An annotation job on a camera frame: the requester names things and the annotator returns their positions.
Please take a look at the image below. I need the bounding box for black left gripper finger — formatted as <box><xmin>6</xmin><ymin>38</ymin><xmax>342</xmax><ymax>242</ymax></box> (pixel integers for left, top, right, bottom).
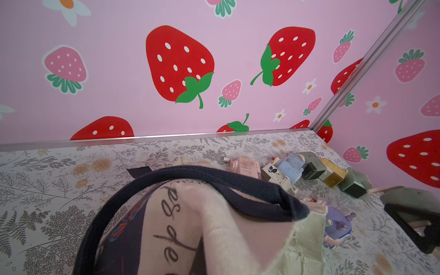
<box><xmin>385</xmin><ymin>203</ymin><xmax>440</xmax><ymax>254</ymax></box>

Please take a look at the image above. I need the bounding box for mint green pencil sharpener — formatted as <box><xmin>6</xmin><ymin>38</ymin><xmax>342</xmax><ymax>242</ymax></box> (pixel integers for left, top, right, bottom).
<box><xmin>338</xmin><ymin>167</ymin><xmax>372</xmax><ymax>198</ymax></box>

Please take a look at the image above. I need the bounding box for purple pencil sharpener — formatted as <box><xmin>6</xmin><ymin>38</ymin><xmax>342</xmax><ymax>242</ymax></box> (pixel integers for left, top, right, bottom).
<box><xmin>323</xmin><ymin>206</ymin><xmax>356</xmax><ymax>248</ymax></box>

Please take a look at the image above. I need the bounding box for yellow pencil sharpener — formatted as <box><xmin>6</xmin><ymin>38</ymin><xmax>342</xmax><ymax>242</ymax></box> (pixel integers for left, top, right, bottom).
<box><xmin>319</xmin><ymin>158</ymin><xmax>348</xmax><ymax>188</ymax></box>

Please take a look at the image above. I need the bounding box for grey green pencil sharpener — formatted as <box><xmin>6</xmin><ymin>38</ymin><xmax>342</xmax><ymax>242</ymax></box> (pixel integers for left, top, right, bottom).
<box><xmin>298</xmin><ymin>152</ymin><xmax>327</xmax><ymax>180</ymax></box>

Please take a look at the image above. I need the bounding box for light blue pencil sharpener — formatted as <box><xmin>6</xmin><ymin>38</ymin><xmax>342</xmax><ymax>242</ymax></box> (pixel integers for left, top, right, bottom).
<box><xmin>276</xmin><ymin>154</ymin><xmax>306</xmax><ymax>184</ymax></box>

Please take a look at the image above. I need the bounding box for cream white pencil sharpener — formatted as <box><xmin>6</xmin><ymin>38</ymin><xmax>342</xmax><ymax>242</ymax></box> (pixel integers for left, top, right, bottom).
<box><xmin>261</xmin><ymin>158</ymin><xmax>299</xmax><ymax>195</ymax></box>

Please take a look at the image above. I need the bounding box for cream canvas tote bag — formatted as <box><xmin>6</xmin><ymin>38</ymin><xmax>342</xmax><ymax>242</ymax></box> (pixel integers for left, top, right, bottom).
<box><xmin>72</xmin><ymin>166</ymin><xmax>327</xmax><ymax>275</ymax></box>

